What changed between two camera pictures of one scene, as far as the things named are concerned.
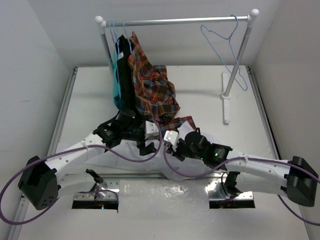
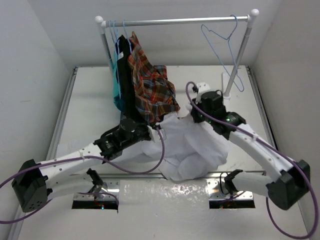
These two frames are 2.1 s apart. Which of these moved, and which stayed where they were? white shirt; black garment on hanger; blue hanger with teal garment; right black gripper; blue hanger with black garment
Moved: white shirt; right black gripper
Stayed: black garment on hanger; blue hanger with teal garment; blue hanger with black garment
